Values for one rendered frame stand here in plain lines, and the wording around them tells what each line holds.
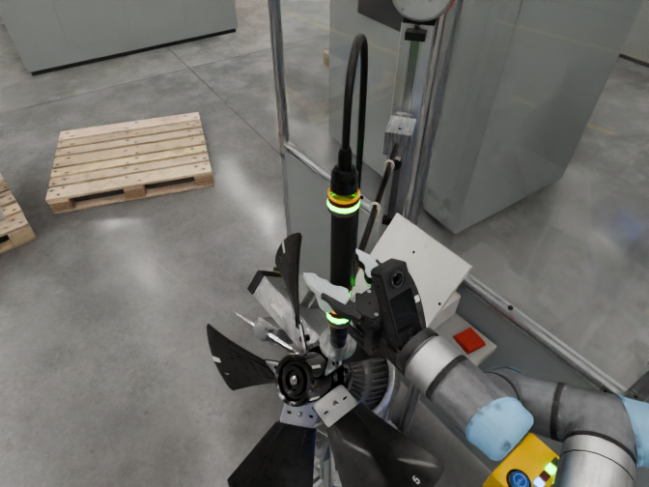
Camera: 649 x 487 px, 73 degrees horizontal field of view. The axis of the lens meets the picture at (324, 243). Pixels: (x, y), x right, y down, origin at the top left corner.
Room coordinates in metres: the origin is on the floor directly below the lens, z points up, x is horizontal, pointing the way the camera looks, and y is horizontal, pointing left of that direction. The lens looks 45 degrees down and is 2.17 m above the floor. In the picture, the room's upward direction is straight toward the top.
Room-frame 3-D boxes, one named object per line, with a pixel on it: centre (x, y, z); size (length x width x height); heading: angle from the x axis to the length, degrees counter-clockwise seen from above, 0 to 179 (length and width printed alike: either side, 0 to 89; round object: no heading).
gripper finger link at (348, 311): (0.40, -0.04, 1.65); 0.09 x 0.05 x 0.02; 60
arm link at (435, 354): (0.31, -0.15, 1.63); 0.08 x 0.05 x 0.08; 128
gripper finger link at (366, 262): (0.48, -0.07, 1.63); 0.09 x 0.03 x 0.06; 17
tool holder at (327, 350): (0.47, -0.03, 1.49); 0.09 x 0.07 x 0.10; 163
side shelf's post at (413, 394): (0.89, -0.39, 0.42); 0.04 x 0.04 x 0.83; 38
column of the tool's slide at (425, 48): (1.15, -0.23, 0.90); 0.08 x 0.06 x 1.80; 73
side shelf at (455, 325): (0.89, -0.39, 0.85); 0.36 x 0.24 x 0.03; 38
